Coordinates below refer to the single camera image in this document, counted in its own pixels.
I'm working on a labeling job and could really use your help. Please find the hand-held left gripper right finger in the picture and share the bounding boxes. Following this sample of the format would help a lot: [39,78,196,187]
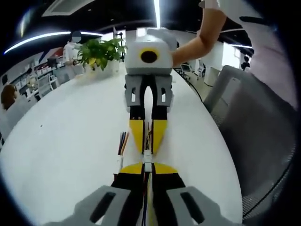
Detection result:
[152,162,236,226]

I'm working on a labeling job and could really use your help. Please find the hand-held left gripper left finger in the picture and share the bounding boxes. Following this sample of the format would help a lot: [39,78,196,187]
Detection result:
[44,161,144,226]

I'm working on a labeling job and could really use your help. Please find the JST connector cable multicolour wires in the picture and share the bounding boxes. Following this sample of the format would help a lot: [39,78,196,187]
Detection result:
[141,160,155,226]
[143,121,154,162]

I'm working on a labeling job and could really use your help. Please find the person's right hand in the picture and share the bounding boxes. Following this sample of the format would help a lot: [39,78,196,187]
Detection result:
[146,27,179,52]

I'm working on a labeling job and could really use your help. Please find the green potted plant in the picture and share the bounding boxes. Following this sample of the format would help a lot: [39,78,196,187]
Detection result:
[77,38,128,76]

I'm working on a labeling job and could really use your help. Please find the white mesh office chair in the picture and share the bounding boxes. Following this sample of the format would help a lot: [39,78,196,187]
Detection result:
[37,72,59,95]

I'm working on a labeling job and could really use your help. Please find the grey office chair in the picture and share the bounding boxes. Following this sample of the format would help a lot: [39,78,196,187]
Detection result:
[203,65,297,221]

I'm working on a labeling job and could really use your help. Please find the black cable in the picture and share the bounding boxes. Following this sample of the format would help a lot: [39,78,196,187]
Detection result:
[173,67,206,102]

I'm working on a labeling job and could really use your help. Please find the spare multicolour wire cable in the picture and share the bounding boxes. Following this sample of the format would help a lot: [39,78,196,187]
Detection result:
[117,131,130,175]

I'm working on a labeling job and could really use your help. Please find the black strap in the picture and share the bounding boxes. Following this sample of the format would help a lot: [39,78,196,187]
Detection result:
[239,16,269,25]

